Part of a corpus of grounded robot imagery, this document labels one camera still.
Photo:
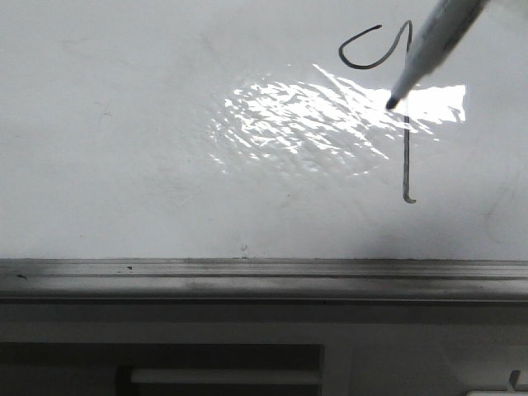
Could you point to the white whiteboard marker black tip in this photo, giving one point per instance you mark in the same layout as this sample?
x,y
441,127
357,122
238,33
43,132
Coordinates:
x,y
442,31

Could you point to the white whiteboard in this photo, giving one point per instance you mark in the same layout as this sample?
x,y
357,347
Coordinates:
x,y
255,129

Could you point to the aluminium whiteboard tray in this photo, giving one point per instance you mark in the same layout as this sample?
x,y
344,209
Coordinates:
x,y
282,279

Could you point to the white object bottom right corner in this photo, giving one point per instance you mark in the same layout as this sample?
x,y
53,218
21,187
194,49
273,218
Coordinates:
x,y
516,385

